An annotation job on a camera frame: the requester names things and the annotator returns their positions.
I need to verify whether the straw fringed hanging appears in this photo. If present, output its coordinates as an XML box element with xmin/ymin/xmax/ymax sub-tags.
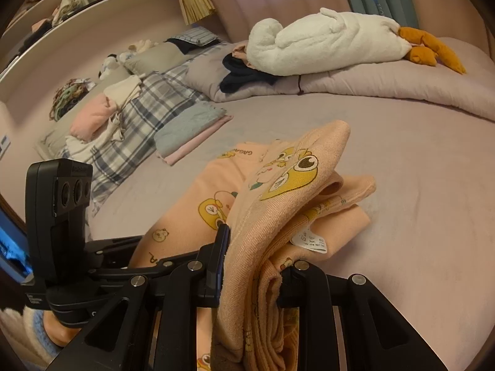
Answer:
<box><xmin>177</xmin><ymin>0</ymin><xmax>216</xmax><ymax>26</ymax></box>

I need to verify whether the navy cloth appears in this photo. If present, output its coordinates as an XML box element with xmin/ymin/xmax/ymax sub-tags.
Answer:
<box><xmin>219</xmin><ymin>53</ymin><xmax>280</xmax><ymax>94</ymax></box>

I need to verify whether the curved pink headboard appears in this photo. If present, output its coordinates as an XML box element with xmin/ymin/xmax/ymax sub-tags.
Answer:
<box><xmin>0</xmin><ymin>0</ymin><xmax>233</xmax><ymax>143</ymax></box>

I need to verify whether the peach printed child's garment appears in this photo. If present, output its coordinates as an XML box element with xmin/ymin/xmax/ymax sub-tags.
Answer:
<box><xmin>129</xmin><ymin>120</ymin><xmax>378</xmax><ymax>371</ymax></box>

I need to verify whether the grey pillow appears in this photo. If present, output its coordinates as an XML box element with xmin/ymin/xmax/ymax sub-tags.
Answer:
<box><xmin>123</xmin><ymin>42</ymin><xmax>187</xmax><ymax>77</ymax></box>

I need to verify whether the grey folded towel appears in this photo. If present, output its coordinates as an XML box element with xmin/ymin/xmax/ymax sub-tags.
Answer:
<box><xmin>154</xmin><ymin>101</ymin><xmax>227</xmax><ymax>158</ymax></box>

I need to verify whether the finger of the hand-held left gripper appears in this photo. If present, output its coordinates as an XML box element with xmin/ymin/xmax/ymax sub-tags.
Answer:
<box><xmin>95</xmin><ymin>250</ymin><xmax>202</xmax><ymax>279</ymax></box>
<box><xmin>86</xmin><ymin>235</ymin><xmax>144</xmax><ymax>263</ymax></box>

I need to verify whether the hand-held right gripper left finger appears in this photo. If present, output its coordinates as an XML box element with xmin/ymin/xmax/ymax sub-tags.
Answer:
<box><xmin>46</xmin><ymin>224</ymin><xmax>232</xmax><ymax>371</ymax></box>

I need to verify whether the pink folded sweater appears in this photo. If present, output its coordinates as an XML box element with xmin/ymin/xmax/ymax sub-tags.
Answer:
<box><xmin>71</xmin><ymin>94</ymin><xmax>117</xmax><ymax>142</ymax></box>

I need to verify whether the floral patterned cloth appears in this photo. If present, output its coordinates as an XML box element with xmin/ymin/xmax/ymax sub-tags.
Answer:
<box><xmin>49</xmin><ymin>78</ymin><xmax>96</xmax><ymax>121</ymax></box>

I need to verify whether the round bed with pink sheet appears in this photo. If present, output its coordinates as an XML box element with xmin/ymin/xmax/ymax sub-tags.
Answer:
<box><xmin>37</xmin><ymin>35</ymin><xmax>495</xmax><ymax>371</ymax></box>

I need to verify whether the lilac duvet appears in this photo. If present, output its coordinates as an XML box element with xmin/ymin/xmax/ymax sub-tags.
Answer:
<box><xmin>185</xmin><ymin>36</ymin><xmax>495</xmax><ymax>120</ymax></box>

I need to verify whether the person's left forearm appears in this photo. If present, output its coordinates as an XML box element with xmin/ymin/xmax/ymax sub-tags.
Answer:
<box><xmin>0</xmin><ymin>308</ymin><xmax>78</xmax><ymax>365</ymax></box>

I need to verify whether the striped pillow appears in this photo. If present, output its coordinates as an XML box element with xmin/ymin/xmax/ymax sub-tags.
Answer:
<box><xmin>166</xmin><ymin>26</ymin><xmax>220</xmax><ymax>48</ymax></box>

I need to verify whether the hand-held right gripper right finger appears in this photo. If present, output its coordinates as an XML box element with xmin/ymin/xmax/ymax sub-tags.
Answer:
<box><xmin>276</xmin><ymin>260</ymin><xmax>450</xmax><ymax>371</ymax></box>

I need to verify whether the white goose plush toy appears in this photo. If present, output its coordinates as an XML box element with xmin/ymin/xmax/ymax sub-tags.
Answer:
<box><xmin>246</xmin><ymin>8</ymin><xmax>467</xmax><ymax>77</ymax></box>

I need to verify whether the black and white plush toy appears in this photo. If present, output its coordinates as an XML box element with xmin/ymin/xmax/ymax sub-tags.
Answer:
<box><xmin>98</xmin><ymin>53</ymin><xmax>121</xmax><ymax>80</ymax></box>

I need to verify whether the pink folded cloth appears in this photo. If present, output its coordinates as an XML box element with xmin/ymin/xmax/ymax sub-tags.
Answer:
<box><xmin>156</xmin><ymin>113</ymin><xmax>235</xmax><ymax>167</ymax></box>

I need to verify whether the white folded cloth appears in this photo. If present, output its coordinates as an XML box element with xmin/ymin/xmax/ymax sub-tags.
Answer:
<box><xmin>104</xmin><ymin>75</ymin><xmax>142</xmax><ymax>106</ymax></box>

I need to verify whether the small cream plush toy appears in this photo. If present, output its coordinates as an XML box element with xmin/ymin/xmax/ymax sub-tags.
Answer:
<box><xmin>119</xmin><ymin>39</ymin><xmax>156</xmax><ymax>63</ymax></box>

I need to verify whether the pile of clothes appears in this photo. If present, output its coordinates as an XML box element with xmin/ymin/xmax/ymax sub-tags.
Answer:
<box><xmin>32</xmin><ymin>0</ymin><xmax>83</xmax><ymax>28</ymax></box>

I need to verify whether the grey plaid blanket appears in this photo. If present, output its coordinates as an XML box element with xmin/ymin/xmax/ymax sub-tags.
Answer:
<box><xmin>82</xmin><ymin>64</ymin><xmax>212</xmax><ymax>204</ymax></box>

